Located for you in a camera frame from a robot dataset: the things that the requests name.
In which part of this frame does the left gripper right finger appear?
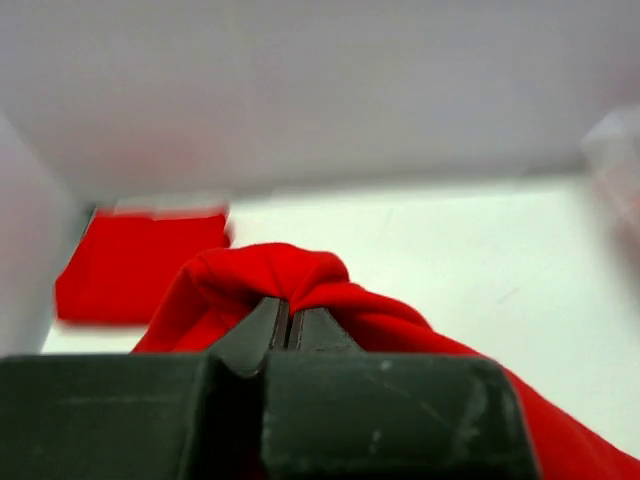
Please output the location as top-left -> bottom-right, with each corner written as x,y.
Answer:
287,308 -> 364,353

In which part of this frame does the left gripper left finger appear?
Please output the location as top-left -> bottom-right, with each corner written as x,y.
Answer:
207,297 -> 290,378

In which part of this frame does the white plastic basket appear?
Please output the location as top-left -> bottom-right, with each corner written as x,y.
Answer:
580,104 -> 639,235

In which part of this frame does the folded red t shirt stack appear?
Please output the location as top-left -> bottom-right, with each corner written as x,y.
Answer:
55,206 -> 231,327

